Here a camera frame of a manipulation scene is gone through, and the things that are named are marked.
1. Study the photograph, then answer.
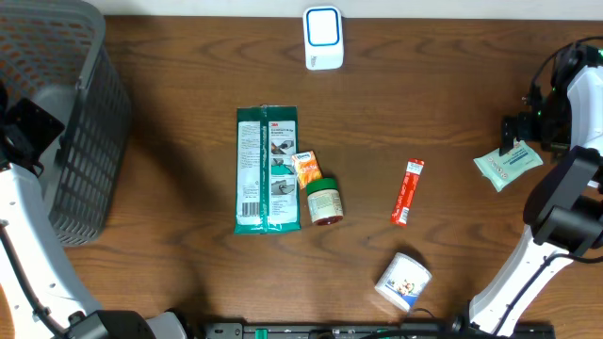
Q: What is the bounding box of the teal white snack packet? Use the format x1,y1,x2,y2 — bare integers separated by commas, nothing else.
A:
474,141,544,192

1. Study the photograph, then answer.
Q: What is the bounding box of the red coffee stick sachet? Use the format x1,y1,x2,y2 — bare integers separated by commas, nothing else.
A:
390,158,425,227

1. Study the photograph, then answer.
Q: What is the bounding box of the white blue labelled jar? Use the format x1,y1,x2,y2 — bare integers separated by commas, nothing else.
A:
375,252,432,312

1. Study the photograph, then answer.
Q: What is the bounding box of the green lid white jar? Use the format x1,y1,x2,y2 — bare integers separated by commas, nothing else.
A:
306,178,344,225

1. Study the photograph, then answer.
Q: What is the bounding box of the small orange carton box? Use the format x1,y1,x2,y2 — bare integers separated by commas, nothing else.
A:
291,151,322,189

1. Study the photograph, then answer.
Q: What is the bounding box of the white red package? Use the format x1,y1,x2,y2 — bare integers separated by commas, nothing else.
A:
235,105,301,234

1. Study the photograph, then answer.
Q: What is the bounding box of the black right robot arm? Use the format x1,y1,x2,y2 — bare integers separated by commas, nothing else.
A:
451,37,602,338

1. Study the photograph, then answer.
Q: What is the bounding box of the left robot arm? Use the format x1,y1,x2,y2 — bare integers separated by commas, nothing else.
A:
1,90,193,339

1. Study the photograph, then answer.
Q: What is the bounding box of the white barcode scanner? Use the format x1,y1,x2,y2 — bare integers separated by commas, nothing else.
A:
302,6,345,71

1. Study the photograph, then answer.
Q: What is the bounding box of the grey plastic mesh basket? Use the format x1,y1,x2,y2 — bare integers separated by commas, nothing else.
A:
1,1,132,247

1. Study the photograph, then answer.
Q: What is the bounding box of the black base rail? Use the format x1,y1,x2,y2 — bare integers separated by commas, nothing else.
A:
203,319,557,339

